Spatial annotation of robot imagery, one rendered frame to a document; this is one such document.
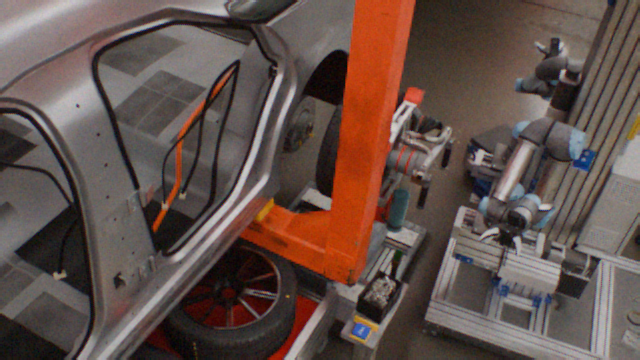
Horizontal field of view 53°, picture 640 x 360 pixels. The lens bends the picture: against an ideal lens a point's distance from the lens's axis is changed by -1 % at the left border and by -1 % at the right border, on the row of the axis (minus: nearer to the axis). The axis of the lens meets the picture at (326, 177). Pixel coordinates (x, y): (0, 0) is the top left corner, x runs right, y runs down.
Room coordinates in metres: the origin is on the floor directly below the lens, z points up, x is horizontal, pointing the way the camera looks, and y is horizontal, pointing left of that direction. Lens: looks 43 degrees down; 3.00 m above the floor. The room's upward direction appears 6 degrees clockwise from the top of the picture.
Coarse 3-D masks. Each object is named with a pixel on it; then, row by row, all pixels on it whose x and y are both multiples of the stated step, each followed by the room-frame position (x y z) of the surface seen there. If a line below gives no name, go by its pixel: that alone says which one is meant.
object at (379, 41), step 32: (384, 0) 1.95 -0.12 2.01; (352, 32) 1.99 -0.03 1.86; (384, 32) 1.95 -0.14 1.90; (352, 64) 1.99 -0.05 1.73; (384, 64) 1.94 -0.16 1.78; (352, 96) 1.98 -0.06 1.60; (384, 96) 1.93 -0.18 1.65; (352, 128) 1.97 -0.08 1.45; (384, 128) 1.99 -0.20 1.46; (352, 160) 1.96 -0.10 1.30; (384, 160) 2.06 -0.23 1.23; (352, 192) 1.96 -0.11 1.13; (352, 224) 1.95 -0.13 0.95; (352, 256) 1.94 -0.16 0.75
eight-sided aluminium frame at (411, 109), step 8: (408, 104) 2.64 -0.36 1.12; (400, 112) 2.57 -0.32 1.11; (408, 112) 2.57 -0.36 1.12; (416, 112) 2.69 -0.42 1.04; (392, 120) 2.50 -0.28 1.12; (400, 120) 2.50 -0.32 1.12; (416, 120) 2.76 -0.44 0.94; (392, 128) 2.44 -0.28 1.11; (400, 128) 2.45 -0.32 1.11; (416, 128) 2.76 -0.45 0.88; (392, 136) 2.41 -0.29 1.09; (408, 136) 2.80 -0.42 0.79; (392, 144) 2.40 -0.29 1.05; (408, 144) 2.76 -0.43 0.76; (392, 176) 2.65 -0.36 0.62; (400, 176) 2.65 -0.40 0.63; (384, 184) 2.58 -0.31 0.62; (392, 184) 2.59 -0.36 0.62; (384, 200) 2.45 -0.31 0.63
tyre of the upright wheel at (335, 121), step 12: (336, 108) 2.52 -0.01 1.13; (336, 120) 2.46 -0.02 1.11; (336, 132) 2.42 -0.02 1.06; (324, 144) 2.39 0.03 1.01; (336, 144) 2.38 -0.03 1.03; (324, 156) 2.37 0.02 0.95; (336, 156) 2.36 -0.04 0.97; (324, 168) 2.35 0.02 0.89; (324, 180) 2.35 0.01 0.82; (384, 180) 2.67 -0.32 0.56; (324, 192) 2.38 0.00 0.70
